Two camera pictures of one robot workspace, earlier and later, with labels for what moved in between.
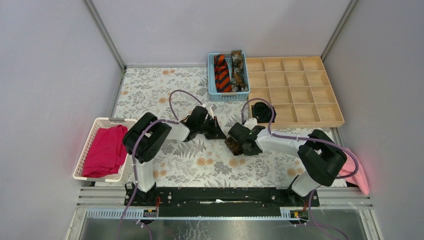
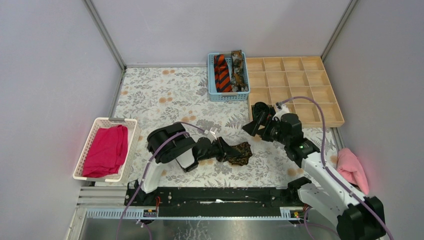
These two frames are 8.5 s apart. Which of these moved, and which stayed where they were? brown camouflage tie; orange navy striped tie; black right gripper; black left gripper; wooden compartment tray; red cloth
Moved: black left gripper; black right gripper
Stayed: orange navy striped tie; brown camouflage tie; wooden compartment tray; red cloth
